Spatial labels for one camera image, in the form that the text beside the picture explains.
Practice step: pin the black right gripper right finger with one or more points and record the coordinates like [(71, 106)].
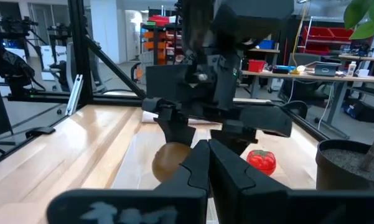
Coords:
[(267, 205)]

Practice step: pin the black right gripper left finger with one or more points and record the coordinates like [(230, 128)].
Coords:
[(174, 202)]

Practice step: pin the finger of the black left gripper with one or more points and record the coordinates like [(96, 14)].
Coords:
[(179, 130), (239, 135)]

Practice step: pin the brown toy kiwi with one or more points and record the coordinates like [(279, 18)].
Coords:
[(168, 161)]

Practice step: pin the red toy tomato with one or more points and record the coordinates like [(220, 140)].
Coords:
[(261, 161)]

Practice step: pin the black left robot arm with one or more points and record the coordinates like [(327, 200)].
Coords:
[(196, 25)]

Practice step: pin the black background robot arm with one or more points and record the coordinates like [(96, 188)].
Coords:
[(12, 68), (60, 68)]

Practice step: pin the clear plastic tupperware container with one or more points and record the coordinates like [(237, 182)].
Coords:
[(133, 168)]

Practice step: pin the white folded cloth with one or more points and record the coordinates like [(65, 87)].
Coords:
[(149, 117)]

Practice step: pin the red plastic bin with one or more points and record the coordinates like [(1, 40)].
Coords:
[(256, 66)]

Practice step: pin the black plant pot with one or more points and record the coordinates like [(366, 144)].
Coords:
[(333, 174)]

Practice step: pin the grey office chair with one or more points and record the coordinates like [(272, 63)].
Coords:
[(302, 90)]

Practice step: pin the wooden background desk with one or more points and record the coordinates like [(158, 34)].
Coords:
[(298, 76)]

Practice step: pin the blue storage bin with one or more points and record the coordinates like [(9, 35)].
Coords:
[(266, 44)]

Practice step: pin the grey laptop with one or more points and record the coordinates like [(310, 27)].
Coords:
[(325, 69)]

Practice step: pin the white plastic bottle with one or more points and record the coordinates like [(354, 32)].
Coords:
[(351, 70)]

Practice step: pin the rack with red bins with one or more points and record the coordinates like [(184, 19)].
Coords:
[(326, 34)]

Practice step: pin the white mug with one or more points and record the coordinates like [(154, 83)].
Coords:
[(362, 73)]

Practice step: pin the black table edge clamp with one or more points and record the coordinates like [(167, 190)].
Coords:
[(39, 132)]

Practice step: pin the black aluminium table frame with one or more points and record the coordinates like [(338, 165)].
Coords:
[(81, 62)]

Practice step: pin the silver aluminium bracket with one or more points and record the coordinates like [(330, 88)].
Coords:
[(73, 96)]

